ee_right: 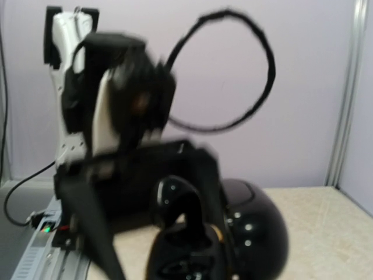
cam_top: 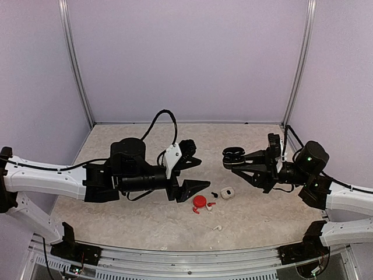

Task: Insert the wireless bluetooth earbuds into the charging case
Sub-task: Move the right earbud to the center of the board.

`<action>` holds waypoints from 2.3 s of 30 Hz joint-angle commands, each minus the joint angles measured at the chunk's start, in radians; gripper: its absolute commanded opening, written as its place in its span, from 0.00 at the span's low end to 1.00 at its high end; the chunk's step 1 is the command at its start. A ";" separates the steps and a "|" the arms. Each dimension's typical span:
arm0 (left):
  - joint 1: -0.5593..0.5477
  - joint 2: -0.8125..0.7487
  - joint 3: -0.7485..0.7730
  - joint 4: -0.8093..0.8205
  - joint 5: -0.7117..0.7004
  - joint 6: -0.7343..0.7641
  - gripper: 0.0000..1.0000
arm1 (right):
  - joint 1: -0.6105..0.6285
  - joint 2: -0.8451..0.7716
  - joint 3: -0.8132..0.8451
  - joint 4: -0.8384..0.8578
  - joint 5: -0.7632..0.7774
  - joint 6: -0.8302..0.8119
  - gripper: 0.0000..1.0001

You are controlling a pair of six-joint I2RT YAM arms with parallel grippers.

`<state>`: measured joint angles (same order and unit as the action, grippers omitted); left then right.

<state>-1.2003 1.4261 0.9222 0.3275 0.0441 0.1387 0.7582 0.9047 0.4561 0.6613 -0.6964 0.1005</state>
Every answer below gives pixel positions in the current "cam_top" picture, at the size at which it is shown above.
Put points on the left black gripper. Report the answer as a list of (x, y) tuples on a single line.
[(185, 192)]

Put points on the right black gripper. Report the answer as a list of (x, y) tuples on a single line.
[(265, 177)]

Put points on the black earbud charging case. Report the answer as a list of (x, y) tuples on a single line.
[(233, 156)]

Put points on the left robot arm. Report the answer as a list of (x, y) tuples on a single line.
[(95, 181)]

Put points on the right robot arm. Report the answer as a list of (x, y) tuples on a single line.
[(265, 168)]

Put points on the red round charging case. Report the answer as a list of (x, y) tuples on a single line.
[(199, 201)]

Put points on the white earbud charging case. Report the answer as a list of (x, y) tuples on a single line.
[(227, 193)]

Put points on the red earbud left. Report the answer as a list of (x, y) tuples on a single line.
[(195, 210)]

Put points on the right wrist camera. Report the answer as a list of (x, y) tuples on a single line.
[(275, 149)]

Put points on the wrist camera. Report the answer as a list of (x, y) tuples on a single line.
[(175, 152), (275, 149)]

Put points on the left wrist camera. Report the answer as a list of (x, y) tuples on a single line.
[(175, 152)]

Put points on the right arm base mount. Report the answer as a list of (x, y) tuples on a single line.
[(298, 252)]

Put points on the front aluminium rail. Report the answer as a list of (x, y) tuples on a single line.
[(126, 263)]

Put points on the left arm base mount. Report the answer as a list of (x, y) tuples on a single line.
[(79, 253)]

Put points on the right aluminium frame post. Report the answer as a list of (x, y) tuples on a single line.
[(302, 59)]

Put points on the aluminium frame post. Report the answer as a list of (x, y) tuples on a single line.
[(73, 58), (302, 59)]

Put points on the left aluminium frame post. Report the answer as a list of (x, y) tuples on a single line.
[(73, 58)]

